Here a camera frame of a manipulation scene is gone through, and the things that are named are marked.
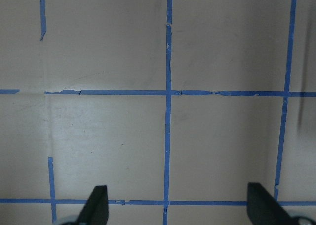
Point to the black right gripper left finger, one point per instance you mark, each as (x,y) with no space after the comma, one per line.
(96,209)

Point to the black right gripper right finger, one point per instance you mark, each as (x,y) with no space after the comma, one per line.
(262,209)

